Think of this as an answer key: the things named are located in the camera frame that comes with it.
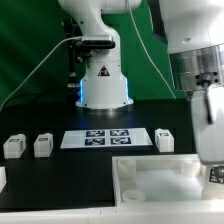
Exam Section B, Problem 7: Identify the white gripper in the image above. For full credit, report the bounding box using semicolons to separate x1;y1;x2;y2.
191;87;224;164

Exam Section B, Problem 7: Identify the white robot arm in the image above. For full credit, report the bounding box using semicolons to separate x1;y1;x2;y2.
58;0;224;165

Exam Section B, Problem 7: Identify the white sheet with fiducial tags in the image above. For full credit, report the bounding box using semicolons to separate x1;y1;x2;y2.
60;128;152;149

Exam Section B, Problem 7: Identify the white cable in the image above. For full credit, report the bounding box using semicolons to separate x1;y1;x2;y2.
0;35;83;113

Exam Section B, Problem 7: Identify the white square tabletop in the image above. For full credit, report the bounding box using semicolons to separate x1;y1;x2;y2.
112;154;206;206

